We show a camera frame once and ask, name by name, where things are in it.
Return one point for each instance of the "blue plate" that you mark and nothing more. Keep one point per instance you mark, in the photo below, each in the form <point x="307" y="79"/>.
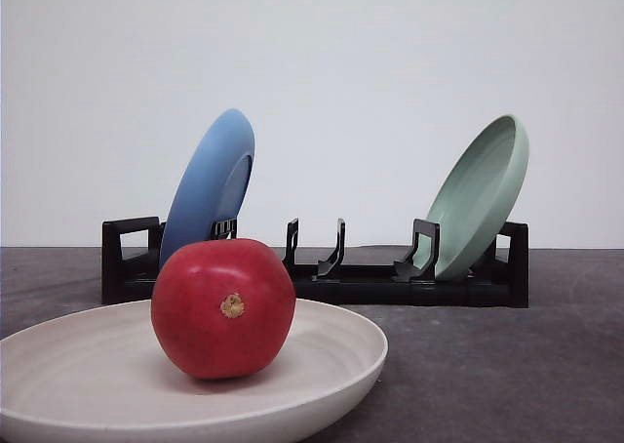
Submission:
<point x="213" y="183"/>

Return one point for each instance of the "black plate rack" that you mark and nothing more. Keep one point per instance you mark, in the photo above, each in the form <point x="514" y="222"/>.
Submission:
<point x="131" y="248"/>

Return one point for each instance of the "red pomegranate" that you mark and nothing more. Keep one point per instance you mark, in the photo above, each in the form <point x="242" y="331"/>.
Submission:
<point x="223" y="307"/>

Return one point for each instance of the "white plate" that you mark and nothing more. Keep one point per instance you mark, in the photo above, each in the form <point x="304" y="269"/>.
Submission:
<point x="99" y="375"/>

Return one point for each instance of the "green plate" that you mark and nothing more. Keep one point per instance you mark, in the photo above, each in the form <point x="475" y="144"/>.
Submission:
<point x="474" y="194"/>

